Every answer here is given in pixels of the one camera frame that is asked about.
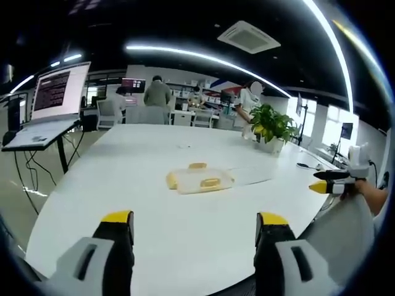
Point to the grey office chair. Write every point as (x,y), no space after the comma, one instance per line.
(146,115)

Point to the white office chair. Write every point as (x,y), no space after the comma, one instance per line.
(106,114)
(203,118)

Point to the long curved ceiling light strip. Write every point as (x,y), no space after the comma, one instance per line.
(210,58)

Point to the wall monitor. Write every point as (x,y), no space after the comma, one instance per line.
(133,85)

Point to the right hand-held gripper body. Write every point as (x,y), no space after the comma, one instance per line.
(358,163)

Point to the person's right hand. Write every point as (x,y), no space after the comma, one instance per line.
(350,190)

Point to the wide ceiling light strip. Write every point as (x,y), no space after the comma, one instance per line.
(338,55)

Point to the white laptop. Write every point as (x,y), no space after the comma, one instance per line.
(52,101)

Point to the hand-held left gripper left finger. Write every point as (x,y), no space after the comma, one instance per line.
(92,256)

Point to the green potted plant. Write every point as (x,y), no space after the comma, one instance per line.
(271,126)

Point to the black tripod stand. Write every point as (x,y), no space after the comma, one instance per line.
(304,123)

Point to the small monitor on stand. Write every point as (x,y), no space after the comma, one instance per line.
(347,130)

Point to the ceiling air conditioner vent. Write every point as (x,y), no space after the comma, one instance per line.
(248,37)

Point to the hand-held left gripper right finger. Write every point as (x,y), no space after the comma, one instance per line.
(287,259)

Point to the black laptop stand table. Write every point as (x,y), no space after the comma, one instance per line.
(60,145)

